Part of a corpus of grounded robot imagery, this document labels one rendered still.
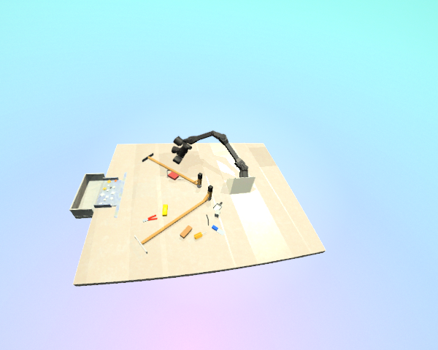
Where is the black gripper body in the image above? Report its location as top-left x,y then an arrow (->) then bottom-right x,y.
173,149 -> 188,165

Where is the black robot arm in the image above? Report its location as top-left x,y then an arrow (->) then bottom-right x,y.
172,130 -> 249,178

